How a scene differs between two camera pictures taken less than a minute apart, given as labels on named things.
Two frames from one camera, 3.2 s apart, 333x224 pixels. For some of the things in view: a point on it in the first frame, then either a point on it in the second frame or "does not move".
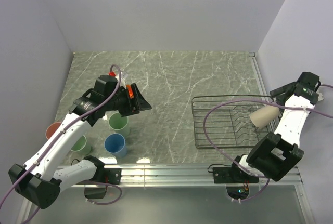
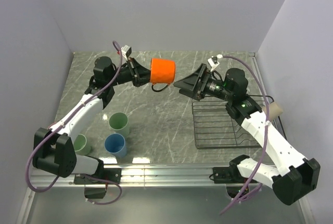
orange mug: x=130 y=91 to x=162 y=70
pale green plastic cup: x=119 y=124 does not move
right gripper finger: x=286 y=88 to x=193 y=80
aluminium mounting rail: x=196 y=175 does not move
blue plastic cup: x=115 y=144 does not move
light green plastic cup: x=81 y=146 does not move
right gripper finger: x=281 y=97 to x=195 y=93
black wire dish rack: x=225 y=121 does not move
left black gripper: x=133 y=105 to x=137 y=70
